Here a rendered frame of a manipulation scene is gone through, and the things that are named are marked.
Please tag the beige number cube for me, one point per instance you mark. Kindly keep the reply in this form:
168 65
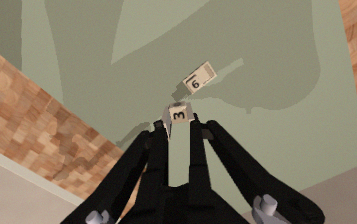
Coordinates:
178 112
194 83

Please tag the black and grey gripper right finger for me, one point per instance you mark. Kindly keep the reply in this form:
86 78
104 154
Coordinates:
271 200

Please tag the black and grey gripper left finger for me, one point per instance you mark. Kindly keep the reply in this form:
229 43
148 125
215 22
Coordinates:
106 204

